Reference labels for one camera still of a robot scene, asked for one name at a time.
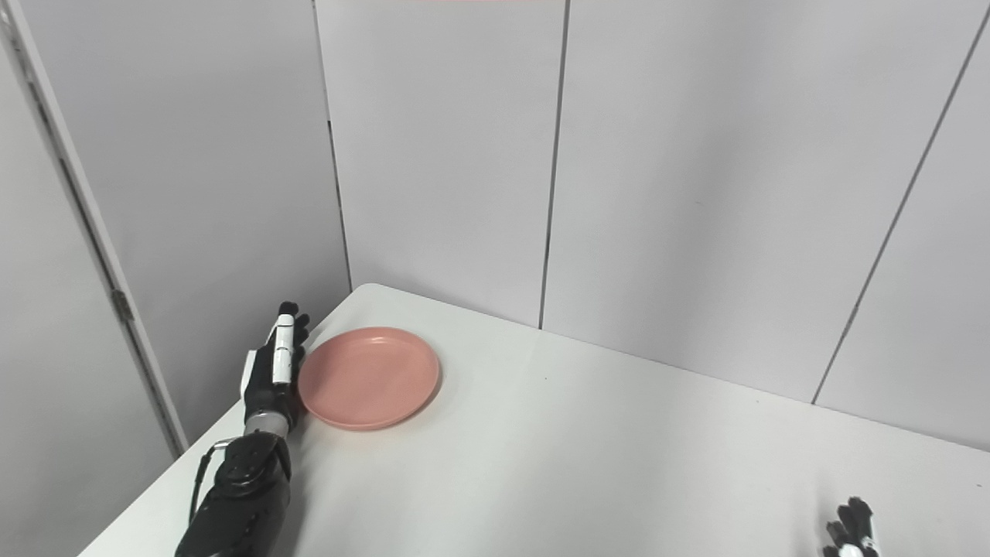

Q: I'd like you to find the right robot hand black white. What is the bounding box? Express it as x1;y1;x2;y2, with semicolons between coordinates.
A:
821;496;882;557

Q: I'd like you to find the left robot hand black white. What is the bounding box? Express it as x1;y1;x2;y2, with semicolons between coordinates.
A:
241;301;311;431

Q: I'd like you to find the pink round plate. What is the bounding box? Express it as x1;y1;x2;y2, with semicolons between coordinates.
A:
298;326;442;432

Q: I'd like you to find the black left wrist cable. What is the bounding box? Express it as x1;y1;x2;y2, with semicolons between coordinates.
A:
188;437;237;528

